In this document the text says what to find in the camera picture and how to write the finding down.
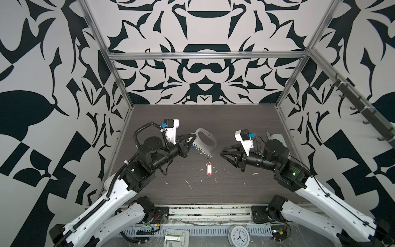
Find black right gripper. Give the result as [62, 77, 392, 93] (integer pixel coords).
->
[222, 143, 281, 173]

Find perforated metal crescent plate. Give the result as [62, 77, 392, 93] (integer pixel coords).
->
[193, 128, 218, 158]

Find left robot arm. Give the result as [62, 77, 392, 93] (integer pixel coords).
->
[49, 119, 197, 247]

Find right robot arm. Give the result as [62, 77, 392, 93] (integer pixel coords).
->
[220, 140, 395, 247]

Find mint green glasses case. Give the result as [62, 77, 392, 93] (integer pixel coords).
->
[266, 131, 288, 147]

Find white table clock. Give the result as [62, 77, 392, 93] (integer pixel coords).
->
[227, 225, 250, 247]

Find small green circuit board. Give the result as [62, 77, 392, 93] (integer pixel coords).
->
[271, 223, 292, 242]

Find white plastic hinge block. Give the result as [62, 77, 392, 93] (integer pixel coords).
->
[163, 229, 190, 247]

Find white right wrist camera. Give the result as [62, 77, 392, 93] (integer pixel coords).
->
[235, 129, 255, 156]

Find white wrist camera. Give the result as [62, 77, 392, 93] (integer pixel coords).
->
[161, 119, 179, 145]
[235, 129, 255, 156]

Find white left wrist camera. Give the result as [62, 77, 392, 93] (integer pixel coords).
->
[161, 119, 179, 145]

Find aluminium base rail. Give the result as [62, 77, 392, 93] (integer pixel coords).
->
[83, 202, 342, 224]

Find black wall hook rail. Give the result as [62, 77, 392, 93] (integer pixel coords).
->
[331, 74, 395, 149]

